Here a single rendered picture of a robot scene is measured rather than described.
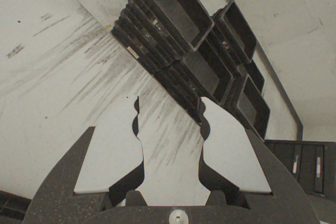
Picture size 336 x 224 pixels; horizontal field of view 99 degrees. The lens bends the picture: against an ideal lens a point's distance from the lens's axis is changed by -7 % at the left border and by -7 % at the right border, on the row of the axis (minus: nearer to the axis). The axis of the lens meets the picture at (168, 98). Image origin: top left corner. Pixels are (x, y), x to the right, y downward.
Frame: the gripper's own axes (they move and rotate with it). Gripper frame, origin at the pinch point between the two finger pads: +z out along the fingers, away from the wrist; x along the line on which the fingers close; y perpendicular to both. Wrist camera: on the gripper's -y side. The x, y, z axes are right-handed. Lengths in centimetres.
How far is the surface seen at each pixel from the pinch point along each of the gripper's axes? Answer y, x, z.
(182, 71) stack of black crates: 25, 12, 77
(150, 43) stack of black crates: 10, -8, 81
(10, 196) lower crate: 21.8, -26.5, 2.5
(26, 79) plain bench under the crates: 6.2, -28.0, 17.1
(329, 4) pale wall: -30, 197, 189
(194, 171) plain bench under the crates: 39.7, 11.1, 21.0
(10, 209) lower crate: 20.1, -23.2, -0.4
